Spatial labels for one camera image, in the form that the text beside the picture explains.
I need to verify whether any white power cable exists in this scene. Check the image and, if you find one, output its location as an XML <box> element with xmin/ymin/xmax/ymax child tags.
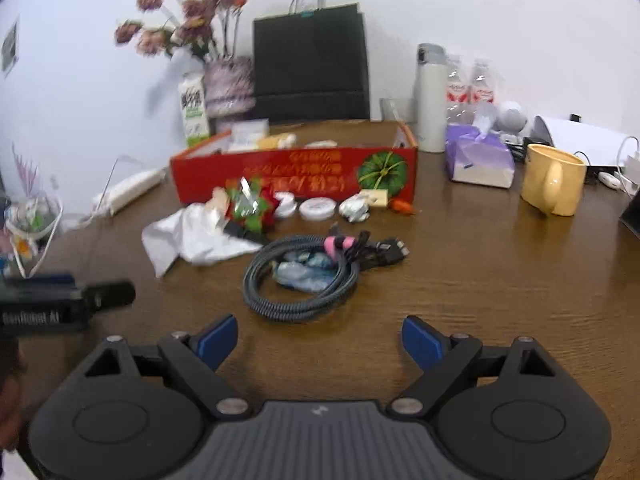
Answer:
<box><xmin>62</xmin><ymin>155</ymin><xmax>146</xmax><ymax>231</ymax></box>

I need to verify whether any blue plastic wrapper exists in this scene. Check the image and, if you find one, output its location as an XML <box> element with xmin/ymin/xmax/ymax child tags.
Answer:
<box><xmin>272</xmin><ymin>252</ymin><xmax>343</xmax><ymax>293</ymax></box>

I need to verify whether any clear glass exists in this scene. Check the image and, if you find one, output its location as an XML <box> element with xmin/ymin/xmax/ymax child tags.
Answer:
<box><xmin>380</xmin><ymin>97</ymin><xmax>417</xmax><ymax>123</ymax></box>

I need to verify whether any white power strip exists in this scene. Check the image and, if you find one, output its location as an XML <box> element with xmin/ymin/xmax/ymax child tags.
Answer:
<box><xmin>91</xmin><ymin>167</ymin><xmax>168</xmax><ymax>217</ymax></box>

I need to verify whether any black flat object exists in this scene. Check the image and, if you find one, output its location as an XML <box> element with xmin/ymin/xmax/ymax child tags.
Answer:
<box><xmin>619</xmin><ymin>199</ymin><xmax>640</xmax><ymax>240</ymax></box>

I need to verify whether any wall poster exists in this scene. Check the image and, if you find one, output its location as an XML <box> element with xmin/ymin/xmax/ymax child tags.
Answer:
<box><xmin>1</xmin><ymin>19</ymin><xmax>21</xmax><ymax>78</ymax></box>

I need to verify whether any yellow plush toy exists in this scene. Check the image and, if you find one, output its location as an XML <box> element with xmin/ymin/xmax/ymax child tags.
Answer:
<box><xmin>257</xmin><ymin>132</ymin><xmax>299</xmax><ymax>151</ymax></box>

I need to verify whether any black cable with pink tie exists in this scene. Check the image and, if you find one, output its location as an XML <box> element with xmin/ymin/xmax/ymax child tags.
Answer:
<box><xmin>322</xmin><ymin>232</ymin><xmax>373</xmax><ymax>270</ymax></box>

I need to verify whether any dried pink flower bouquet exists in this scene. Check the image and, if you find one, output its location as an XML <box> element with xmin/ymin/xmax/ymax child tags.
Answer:
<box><xmin>114</xmin><ymin>0</ymin><xmax>249</xmax><ymax>61</ymax></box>

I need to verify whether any black paper bag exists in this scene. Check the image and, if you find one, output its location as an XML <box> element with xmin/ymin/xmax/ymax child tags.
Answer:
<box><xmin>252</xmin><ymin>0</ymin><xmax>372</xmax><ymax>123</ymax></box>

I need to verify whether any white flat device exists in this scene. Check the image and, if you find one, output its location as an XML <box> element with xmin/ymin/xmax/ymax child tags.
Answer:
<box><xmin>530</xmin><ymin>115</ymin><xmax>638</xmax><ymax>168</ymax></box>

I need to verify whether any yellow mug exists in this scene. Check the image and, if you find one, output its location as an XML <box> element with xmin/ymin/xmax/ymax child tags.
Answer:
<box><xmin>520</xmin><ymin>143</ymin><xmax>587</xmax><ymax>217</ymax></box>

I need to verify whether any small white box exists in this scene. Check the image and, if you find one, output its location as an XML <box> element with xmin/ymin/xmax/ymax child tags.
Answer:
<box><xmin>227</xmin><ymin>119</ymin><xmax>271</xmax><ymax>153</ymax></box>

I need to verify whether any red cardboard box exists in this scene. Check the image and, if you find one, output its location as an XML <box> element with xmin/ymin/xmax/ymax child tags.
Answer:
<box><xmin>169</xmin><ymin>121</ymin><xmax>419</xmax><ymax>206</ymax></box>

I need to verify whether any grey braided cable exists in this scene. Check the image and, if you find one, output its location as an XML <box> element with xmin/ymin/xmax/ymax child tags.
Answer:
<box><xmin>242</xmin><ymin>235</ymin><xmax>360</xmax><ymax>323</ymax></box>

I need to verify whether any red label water bottle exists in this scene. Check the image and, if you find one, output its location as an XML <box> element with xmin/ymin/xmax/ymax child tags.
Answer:
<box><xmin>470</xmin><ymin>59</ymin><xmax>497</xmax><ymax>108</ymax></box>
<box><xmin>445</xmin><ymin>55</ymin><xmax>471</xmax><ymax>126</ymax></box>

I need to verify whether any white round lamp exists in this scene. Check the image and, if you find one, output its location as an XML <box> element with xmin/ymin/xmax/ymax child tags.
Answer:
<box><xmin>497</xmin><ymin>101</ymin><xmax>529</xmax><ymax>136</ymax></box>

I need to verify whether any silver foil wrapper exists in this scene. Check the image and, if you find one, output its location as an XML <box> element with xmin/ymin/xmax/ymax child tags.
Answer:
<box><xmin>338</xmin><ymin>194</ymin><xmax>372</xmax><ymax>223</ymax></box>

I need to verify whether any green white milk carton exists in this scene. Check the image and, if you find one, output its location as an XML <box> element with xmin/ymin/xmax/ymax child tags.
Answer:
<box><xmin>178</xmin><ymin>71</ymin><xmax>210</xmax><ymax>148</ymax></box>

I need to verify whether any green red foil wrapper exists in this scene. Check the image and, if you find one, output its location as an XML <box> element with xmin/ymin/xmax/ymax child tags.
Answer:
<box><xmin>224</xmin><ymin>176</ymin><xmax>281</xmax><ymax>233</ymax></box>

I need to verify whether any white round lid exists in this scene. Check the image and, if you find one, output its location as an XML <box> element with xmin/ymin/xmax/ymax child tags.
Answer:
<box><xmin>299</xmin><ymin>198</ymin><xmax>335</xmax><ymax>221</ymax></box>

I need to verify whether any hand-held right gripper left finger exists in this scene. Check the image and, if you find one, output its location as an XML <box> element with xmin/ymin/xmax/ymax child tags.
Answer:
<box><xmin>75</xmin><ymin>314</ymin><xmax>251</xmax><ymax>421</ymax></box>

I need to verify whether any purple tissue pack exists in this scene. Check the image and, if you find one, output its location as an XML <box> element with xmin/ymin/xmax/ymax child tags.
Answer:
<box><xmin>445</xmin><ymin>105</ymin><xmax>516</xmax><ymax>189</ymax></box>

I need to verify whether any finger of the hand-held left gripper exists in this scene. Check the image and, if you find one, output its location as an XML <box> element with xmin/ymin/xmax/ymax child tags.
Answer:
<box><xmin>82</xmin><ymin>280</ymin><xmax>137</xmax><ymax>312</ymax></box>

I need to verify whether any white thermos bottle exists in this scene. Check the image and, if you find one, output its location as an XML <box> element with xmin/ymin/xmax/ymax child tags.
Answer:
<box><xmin>417</xmin><ymin>43</ymin><xmax>448</xmax><ymax>153</ymax></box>

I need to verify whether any wooden desktop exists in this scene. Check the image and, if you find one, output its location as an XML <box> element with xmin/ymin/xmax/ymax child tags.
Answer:
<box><xmin>0</xmin><ymin>119</ymin><xmax>640</xmax><ymax>480</ymax></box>

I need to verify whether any clear bag of trinkets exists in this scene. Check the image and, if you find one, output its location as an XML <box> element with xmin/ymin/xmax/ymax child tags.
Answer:
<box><xmin>4</xmin><ymin>192</ymin><xmax>65</xmax><ymax>278</ymax></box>

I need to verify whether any purple patterned vase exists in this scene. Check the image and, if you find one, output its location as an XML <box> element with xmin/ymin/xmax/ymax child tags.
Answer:
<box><xmin>204</xmin><ymin>56</ymin><xmax>256</xmax><ymax>118</ymax></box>

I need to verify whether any white plastic bag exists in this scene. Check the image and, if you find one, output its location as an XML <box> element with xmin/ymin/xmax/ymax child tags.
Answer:
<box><xmin>141</xmin><ymin>204</ymin><xmax>264</xmax><ymax>279</ymax></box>

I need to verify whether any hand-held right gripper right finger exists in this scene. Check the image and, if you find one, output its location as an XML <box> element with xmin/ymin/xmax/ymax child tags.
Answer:
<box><xmin>390</xmin><ymin>315</ymin><xmax>563</xmax><ymax>421</ymax></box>

